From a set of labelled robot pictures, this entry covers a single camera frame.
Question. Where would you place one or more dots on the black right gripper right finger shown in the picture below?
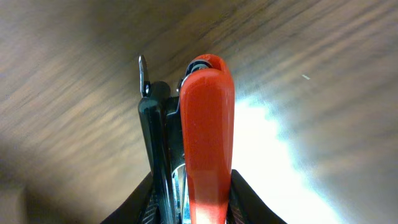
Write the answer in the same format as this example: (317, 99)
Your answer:
(246, 207)

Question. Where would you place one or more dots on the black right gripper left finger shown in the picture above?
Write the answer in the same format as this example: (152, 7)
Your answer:
(141, 207)

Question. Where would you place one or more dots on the red marker pen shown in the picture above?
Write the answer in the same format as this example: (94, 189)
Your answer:
(207, 99)

